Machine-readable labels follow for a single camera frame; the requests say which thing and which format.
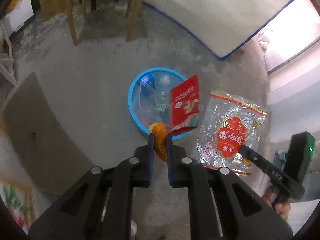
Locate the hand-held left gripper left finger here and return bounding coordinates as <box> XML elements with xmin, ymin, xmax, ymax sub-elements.
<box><xmin>28</xmin><ymin>134</ymin><xmax>155</xmax><ymax>240</ymax></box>

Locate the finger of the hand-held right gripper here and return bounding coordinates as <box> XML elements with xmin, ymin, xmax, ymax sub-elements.
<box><xmin>237</xmin><ymin>144</ymin><xmax>304</xmax><ymax>200</ymax></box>

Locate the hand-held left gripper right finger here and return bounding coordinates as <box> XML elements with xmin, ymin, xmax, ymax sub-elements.
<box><xmin>166</xmin><ymin>134</ymin><xmax>293</xmax><ymax>240</ymax></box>

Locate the orange peel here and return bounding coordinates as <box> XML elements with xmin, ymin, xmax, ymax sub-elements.
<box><xmin>149</xmin><ymin>122</ymin><xmax>168</xmax><ymax>163</ymax></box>

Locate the blue plastic basin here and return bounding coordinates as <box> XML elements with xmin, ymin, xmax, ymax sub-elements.
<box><xmin>128</xmin><ymin>67</ymin><xmax>198</xmax><ymax>140</ymax></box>

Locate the clear plastic food container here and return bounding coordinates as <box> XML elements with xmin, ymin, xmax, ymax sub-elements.
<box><xmin>132</xmin><ymin>84</ymin><xmax>170</xmax><ymax>123</ymax></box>

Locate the clear red-label snack bag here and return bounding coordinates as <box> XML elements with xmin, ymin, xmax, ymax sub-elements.
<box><xmin>196</xmin><ymin>90</ymin><xmax>269</xmax><ymax>176</ymax></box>

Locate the red snack bag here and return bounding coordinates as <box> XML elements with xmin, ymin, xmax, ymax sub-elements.
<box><xmin>169</xmin><ymin>74</ymin><xmax>200</xmax><ymax>133</ymax></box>

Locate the clear green-label plastic bottle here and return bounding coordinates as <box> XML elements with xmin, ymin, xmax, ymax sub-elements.
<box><xmin>154</xmin><ymin>74</ymin><xmax>173</xmax><ymax>110</ymax></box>

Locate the person's right hand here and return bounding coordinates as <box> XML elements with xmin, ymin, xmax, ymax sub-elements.
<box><xmin>262</xmin><ymin>187</ymin><xmax>292</xmax><ymax>218</ymax></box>

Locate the table with printed tablecloth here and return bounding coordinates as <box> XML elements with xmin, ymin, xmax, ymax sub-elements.
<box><xmin>0</xmin><ymin>175</ymin><xmax>38</xmax><ymax>234</ymax></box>

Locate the white mattress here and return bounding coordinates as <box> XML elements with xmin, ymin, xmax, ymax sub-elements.
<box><xmin>142</xmin><ymin>0</ymin><xmax>304</xmax><ymax>60</ymax></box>

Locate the cardboard box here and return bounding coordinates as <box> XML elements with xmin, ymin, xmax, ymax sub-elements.
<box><xmin>39</xmin><ymin>0</ymin><xmax>67</xmax><ymax>22</ymax></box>

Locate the white frame rack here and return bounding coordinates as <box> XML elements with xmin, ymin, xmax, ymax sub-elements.
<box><xmin>0</xmin><ymin>20</ymin><xmax>18</xmax><ymax>86</ymax></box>

